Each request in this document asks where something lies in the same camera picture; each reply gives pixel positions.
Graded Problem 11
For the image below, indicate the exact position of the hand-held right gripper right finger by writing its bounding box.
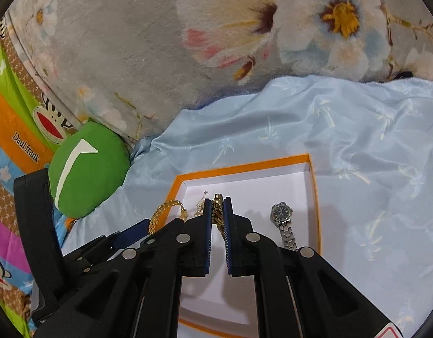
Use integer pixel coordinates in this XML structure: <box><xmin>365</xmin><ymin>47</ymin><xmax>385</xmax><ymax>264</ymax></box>
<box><xmin>222</xmin><ymin>197</ymin><xmax>404</xmax><ymax>338</ymax></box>

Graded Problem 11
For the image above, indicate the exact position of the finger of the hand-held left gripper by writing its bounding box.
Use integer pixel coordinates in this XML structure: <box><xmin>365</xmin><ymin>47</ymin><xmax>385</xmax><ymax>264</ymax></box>
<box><xmin>62</xmin><ymin>218</ymin><xmax>152</xmax><ymax>279</ymax></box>

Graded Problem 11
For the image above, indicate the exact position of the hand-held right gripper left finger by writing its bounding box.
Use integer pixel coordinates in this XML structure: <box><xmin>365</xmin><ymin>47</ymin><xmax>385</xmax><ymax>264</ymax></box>
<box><xmin>35</xmin><ymin>199</ymin><xmax>214</xmax><ymax>338</ymax></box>

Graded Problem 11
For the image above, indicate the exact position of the gold wristwatch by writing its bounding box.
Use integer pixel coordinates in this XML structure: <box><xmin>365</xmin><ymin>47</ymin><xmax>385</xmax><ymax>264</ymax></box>
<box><xmin>211</xmin><ymin>194</ymin><xmax>227</xmax><ymax>244</ymax></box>

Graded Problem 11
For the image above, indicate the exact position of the orange cardboard box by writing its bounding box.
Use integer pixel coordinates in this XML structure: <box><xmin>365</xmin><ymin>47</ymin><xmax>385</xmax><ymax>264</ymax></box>
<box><xmin>166</xmin><ymin>153</ymin><xmax>323</xmax><ymax>333</ymax></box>

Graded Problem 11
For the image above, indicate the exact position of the small gold earring pendant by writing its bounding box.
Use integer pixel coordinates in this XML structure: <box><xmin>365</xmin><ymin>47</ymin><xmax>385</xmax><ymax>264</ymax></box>
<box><xmin>193</xmin><ymin>191</ymin><xmax>209</xmax><ymax>219</ymax></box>

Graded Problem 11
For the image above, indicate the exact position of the silver wristwatch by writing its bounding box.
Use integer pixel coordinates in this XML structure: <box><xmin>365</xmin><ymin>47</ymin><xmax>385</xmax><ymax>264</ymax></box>
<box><xmin>270</xmin><ymin>201</ymin><xmax>299</xmax><ymax>252</ymax></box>

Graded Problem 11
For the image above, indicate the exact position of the green round cushion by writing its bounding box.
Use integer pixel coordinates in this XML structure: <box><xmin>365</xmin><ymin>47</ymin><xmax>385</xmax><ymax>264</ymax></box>
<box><xmin>48</xmin><ymin>121</ymin><xmax>131</xmax><ymax>219</ymax></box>

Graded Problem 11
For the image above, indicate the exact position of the colourful cartoon monkey sheet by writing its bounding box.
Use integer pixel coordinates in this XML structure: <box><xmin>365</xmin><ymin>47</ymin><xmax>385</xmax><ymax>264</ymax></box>
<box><xmin>0</xmin><ymin>14</ymin><xmax>84</xmax><ymax>338</ymax></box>

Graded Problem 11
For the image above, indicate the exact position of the light blue palm-print sheet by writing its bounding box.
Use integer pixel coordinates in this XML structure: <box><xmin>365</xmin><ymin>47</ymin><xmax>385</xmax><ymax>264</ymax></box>
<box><xmin>62</xmin><ymin>75</ymin><xmax>433</xmax><ymax>338</ymax></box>

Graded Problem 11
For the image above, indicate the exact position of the grey floral blanket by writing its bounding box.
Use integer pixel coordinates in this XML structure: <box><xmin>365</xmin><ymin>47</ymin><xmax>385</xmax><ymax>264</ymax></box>
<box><xmin>5</xmin><ymin>0</ymin><xmax>433</xmax><ymax>148</ymax></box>

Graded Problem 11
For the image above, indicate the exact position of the gold chain bracelet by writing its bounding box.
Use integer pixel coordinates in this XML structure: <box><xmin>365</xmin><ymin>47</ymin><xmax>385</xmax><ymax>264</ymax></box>
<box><xmin>148</xmin><ymin>199</ymin><xmax>188</xmax><ymax>236</ymax></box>

